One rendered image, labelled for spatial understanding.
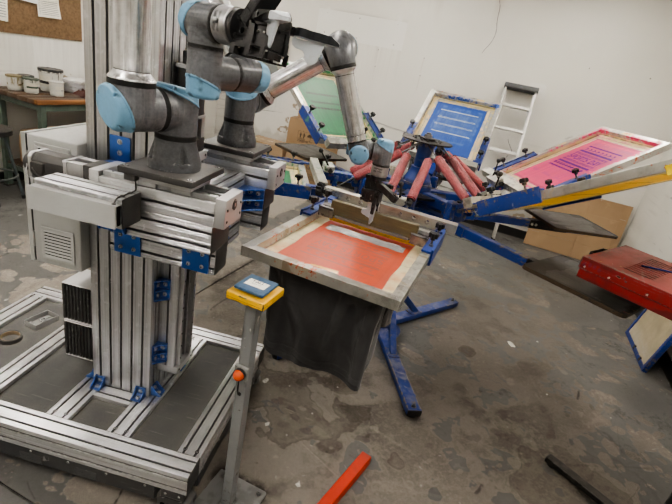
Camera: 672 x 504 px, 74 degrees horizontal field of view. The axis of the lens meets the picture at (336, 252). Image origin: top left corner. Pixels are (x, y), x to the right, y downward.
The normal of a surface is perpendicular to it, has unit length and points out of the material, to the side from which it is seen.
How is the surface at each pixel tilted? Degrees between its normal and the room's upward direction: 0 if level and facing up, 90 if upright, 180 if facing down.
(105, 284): 90
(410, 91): 90
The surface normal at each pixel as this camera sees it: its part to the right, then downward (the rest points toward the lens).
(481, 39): -0.37, 0.30
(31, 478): 0.18, -0.90
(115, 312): -0.17, 0.36
